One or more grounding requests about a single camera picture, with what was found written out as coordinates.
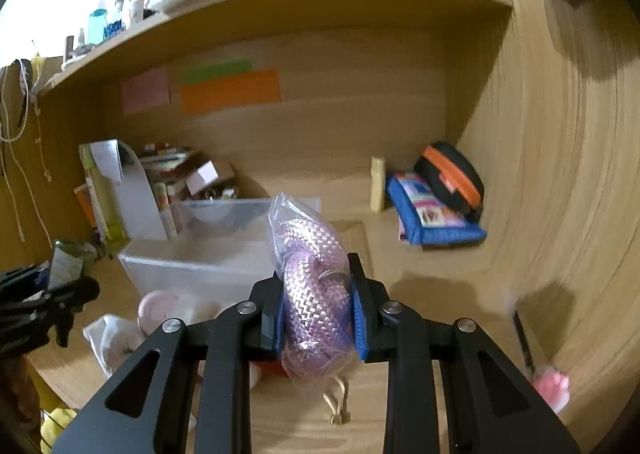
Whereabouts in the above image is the yellow-green spray bottle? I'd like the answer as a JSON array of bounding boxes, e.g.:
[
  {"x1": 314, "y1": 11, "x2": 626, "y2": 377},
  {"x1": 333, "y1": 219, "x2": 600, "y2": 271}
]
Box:
[{"x1": 79, "y1": 143, "x2": 128, "y2": 257}]

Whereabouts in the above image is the beaded charm with cord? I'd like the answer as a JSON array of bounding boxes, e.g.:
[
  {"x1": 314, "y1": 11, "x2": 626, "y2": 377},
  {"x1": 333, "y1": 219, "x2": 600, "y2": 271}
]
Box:
[{"x1": 322, "y1": 376, "x2": 349, "y2": 426}]

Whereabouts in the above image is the white cloth pouch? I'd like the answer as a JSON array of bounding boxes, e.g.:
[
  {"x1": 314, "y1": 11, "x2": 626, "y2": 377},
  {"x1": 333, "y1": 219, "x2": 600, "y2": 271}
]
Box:
[{"x1": 82, "y1": 315, "x2": 145, "y2": 378}]

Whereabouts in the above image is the clear plastic storage bin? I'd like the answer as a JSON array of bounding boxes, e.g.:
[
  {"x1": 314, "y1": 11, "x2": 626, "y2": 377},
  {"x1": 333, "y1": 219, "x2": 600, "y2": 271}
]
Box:
[{"x1": 118, "y1": 197, "x2": 274, "y2": 309}]

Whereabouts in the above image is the wooden upper shelf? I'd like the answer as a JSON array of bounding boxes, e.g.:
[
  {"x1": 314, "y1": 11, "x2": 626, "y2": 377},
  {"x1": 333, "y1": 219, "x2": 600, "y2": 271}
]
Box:
[{"x1": 40, "y1": 0, "x2": 513, "y2": 97}]

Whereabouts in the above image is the blue zip pouch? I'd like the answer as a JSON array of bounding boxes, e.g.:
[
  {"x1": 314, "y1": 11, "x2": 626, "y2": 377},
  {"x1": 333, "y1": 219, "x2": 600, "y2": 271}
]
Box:
[{"x1": 386, "y1": 173, "x2": 487, "y2": 247}]

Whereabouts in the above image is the orange sticky note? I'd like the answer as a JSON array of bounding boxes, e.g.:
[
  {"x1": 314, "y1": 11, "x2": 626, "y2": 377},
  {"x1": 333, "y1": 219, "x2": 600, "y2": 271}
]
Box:
[{"x1": 180, "y1": 70, "x2": 281, "y2": 115}]

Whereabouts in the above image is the pink paw pen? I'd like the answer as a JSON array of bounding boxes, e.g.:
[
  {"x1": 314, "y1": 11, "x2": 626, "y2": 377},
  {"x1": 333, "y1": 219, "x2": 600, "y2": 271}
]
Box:
[{"x1": 512, "y1": 310, "x2": 570, "y2": 414}]

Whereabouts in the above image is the small white box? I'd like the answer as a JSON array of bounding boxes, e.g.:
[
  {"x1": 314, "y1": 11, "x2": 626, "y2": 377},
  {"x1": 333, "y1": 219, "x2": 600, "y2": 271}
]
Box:
[{"x1": 186, "y1": 161, "x2": 234, "y2": 195}]

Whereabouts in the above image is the orange box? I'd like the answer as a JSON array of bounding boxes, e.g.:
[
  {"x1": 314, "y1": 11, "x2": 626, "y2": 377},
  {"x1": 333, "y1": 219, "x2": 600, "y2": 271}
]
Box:
[{"x1": 74, "y1": 183, "x2": 98, "y2": 229}]

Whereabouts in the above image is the cream yellow tube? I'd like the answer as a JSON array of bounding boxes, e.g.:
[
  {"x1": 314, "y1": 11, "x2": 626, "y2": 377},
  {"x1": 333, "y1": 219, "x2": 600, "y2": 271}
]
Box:
[{"x1": 370, "y1": 156, "x2": 386, "y2": 213}]

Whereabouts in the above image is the bagged pink rope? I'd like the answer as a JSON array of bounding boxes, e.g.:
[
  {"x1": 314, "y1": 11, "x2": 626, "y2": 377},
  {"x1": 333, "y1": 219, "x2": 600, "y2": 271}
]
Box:
[{"x1": 267, "y1": 192, "x2": 357, "y2": 380}]

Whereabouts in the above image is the green sticky note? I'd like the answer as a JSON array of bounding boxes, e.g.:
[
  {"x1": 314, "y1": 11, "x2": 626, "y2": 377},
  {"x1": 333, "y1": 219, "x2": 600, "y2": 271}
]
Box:
[{"x1": 182, "y1": 59, "x2": 253, "y2": 85}]

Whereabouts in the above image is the pink round case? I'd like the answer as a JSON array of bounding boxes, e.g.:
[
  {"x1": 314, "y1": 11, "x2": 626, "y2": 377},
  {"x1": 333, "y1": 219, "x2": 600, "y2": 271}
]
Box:
[{"x1": 137, "y1": 291, "x2": 178, "y2": 336}]

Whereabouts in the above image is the black orange round case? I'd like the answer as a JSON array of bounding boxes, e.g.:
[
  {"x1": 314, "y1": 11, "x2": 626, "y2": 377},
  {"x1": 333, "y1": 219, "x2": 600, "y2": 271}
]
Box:
[{"x1": 413, "y1": 141, "x2": 485, "y2": 223}]

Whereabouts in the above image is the stack of booklets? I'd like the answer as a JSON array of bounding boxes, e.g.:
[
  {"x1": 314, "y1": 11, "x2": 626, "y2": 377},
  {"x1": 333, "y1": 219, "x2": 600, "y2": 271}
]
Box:
[{"x1": 140, "y1": 142, "x2": 203, "y2": 237}]

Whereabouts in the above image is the white paper file holder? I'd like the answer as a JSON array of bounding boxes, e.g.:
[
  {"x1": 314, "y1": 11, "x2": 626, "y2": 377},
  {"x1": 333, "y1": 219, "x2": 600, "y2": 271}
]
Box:
[{"x1": 89, "y1": 139, "x2": 167, "y2": 241}]

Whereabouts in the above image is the pink sticky note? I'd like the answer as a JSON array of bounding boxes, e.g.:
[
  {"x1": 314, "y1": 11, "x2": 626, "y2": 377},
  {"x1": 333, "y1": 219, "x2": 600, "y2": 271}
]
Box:
[{"x1": 120, "y1": 68, "x2": 170, "y2": 114}]

